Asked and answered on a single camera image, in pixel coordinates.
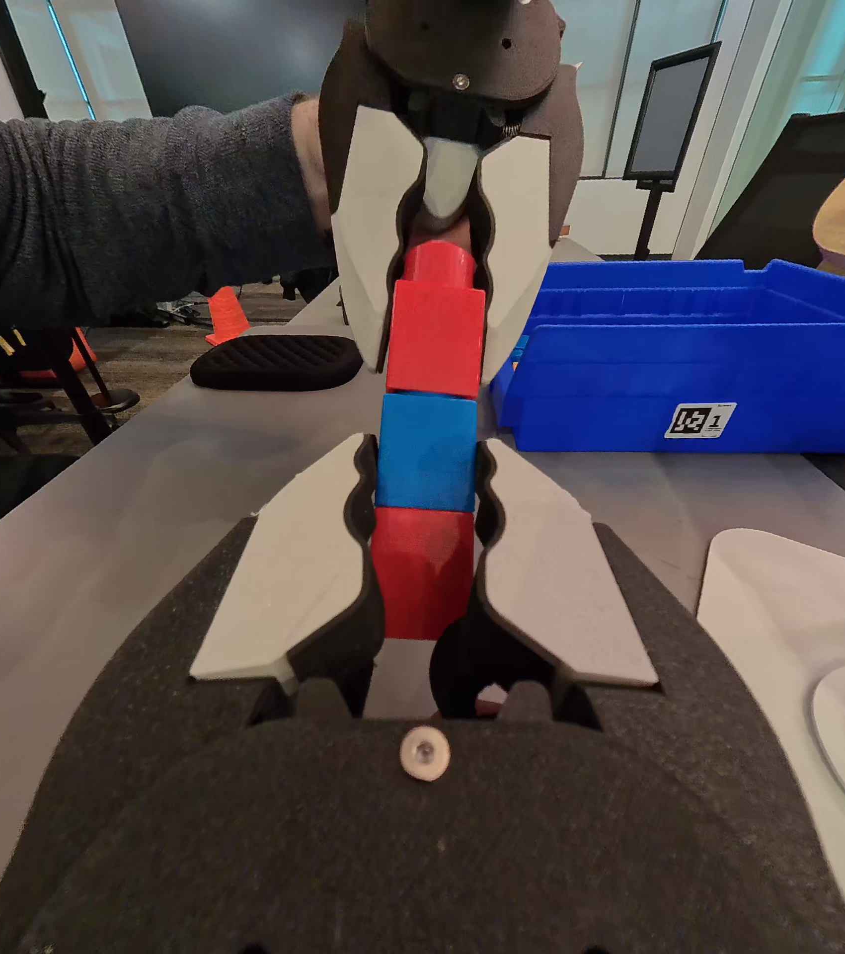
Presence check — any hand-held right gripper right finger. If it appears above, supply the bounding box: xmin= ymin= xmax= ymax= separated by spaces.
xmin=463 ymin=440 xmax=659 ymax=706

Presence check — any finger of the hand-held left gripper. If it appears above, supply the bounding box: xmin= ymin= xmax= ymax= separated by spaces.
xmin=472 ymin=132 xmax=556 ymax=386
xmin=330 ymin=108 xmax=428 ymax=374

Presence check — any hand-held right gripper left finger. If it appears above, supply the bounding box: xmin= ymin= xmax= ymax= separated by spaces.
xmin=192 ymin=437 xmax=384 ymax=703

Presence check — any blue plastic bin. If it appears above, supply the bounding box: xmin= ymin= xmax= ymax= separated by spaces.
xmin=490 ymin=260 xmax=845 ymax=456

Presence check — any person's left forearm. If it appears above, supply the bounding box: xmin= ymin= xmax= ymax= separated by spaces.
xmin=0 ymin=93 xmax=322 ymax=333

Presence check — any grey desk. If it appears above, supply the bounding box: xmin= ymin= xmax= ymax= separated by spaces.
xmin=0 ymin=276 xmax=845 ymax=954

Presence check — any person's left hand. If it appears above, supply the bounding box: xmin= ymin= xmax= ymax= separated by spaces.
xmin=292 ymin=97 xmax=337 ymax=239

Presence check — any black ribbed wrist rest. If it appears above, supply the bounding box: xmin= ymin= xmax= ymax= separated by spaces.
xmin=190 ymin=333 xmax=365 ymax=393

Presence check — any small monitor on stand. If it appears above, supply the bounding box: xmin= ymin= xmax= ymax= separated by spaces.
xmin=624 ymin=42 xmax=726 ymax=263

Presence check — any large dark display screen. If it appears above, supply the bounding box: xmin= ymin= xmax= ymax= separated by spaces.
xmin=113 ymin=0 xmax=373 ymax=119

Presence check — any white document stand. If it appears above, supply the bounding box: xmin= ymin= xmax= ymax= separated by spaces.
xmin=695 ymin=527 xmax=845 ymax=954

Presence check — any black panel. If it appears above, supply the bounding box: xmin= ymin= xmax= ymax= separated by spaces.
xmin=695 ymin=105 xmax=845 ymax=271

